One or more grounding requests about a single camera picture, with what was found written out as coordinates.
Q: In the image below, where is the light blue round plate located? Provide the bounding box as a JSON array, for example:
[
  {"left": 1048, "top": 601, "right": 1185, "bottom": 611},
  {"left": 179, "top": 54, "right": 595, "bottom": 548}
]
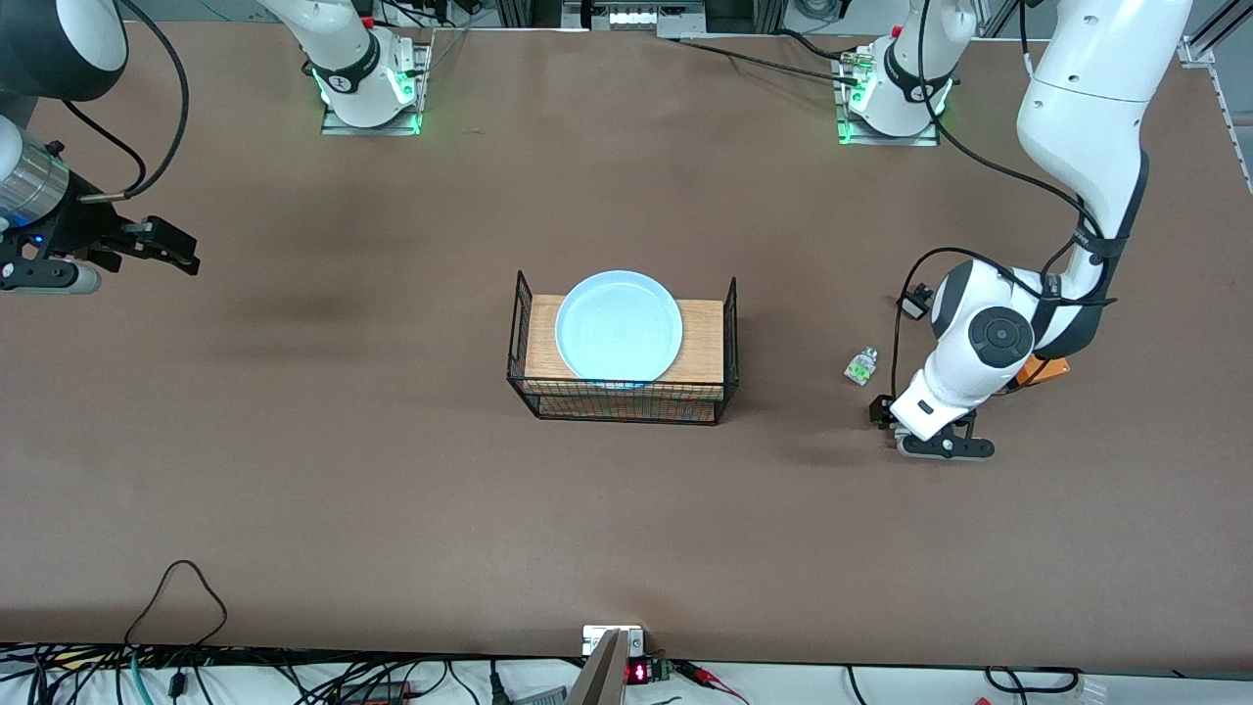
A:
[{"left": 555, "top": 270, "right": 684, "bottom": 385}]

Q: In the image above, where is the red test probe lead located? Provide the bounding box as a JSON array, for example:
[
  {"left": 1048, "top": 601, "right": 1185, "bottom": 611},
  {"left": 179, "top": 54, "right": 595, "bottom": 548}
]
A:
[{"left": 680, "top": 661, "right": 750, "bottom": 705}]

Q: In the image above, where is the grey angled bar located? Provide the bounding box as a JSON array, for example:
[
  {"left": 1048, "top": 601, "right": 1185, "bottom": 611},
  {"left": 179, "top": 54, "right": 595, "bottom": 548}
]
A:
[{"left": 566, "top": 630, "right": 629, "bottom": 705}]

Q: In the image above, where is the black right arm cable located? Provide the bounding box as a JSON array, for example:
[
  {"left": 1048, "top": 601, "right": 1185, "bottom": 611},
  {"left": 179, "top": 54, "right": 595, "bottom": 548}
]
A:
[{"left": 64, "top": 0, "right": 190, "bottom": 202}]

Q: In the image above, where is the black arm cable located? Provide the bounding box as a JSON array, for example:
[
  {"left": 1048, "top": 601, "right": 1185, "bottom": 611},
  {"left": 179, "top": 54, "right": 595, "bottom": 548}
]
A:
[
  {"left": 64, "top": 0, "right": 190, "bottom": 202},
  {"left": 893, "top": 0, "right": 1122, "bottom": 393}
]

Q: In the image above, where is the orange button enclosure box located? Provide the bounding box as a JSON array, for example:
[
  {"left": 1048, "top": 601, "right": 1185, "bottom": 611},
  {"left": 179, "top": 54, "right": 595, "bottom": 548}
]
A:
[{"left": 1013, "top": 354, "right": 1071, "bottom": 390}]

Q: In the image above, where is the black wire rack wooden shelf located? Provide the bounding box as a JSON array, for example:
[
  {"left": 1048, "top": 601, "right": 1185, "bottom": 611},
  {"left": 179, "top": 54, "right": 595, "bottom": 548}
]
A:
[{"left": 506, "top": 270, "right": 740, "bottom": 427}]

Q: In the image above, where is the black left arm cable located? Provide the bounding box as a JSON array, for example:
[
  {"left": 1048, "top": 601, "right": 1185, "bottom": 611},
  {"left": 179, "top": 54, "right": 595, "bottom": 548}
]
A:
[{"left": 893, "top": 0, "right": 1122, "bottom": 393}]

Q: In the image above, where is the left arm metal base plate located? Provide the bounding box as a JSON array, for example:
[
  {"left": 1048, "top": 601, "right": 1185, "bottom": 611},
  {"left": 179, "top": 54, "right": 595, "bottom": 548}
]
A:
[{"left": 834, "top": 49, "right": 943, "bottom": 148}]

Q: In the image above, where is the black coiled cable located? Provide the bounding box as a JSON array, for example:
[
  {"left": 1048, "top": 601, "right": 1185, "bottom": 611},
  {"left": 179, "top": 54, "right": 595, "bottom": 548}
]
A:
[{"left": 984, "top": 666, "right": 1083, "bottom": 694}]

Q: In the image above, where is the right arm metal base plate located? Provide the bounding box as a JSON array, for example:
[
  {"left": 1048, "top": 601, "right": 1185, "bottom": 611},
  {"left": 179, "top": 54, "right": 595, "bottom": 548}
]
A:
[{"left": 321, "top": 44, "right": 433, "bottom": 136}]

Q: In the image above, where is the black looped cable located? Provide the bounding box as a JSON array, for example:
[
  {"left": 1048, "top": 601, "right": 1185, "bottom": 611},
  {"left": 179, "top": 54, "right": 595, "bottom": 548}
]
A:
[{"left": 124, "top": 560, "right": 228, "bottom": 649}]

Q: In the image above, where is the small white metal bracket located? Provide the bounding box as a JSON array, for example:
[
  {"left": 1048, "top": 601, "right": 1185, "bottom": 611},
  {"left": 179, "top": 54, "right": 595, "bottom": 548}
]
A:
[{"left": 582, "top": 625, "right": 645, "bottom": 657}]

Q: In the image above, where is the long black table cable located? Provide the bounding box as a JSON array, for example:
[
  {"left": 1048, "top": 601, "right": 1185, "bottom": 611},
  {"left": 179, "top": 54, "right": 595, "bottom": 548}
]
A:
[{"left": 673, "top": 37, "right": 862, "bottom": 85}]

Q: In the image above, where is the aluminium frame with light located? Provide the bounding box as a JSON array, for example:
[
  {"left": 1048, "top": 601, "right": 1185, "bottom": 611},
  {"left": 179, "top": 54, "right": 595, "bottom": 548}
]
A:
[{"left": 563, "top": 0, "right": 706, "bottom": 30}]

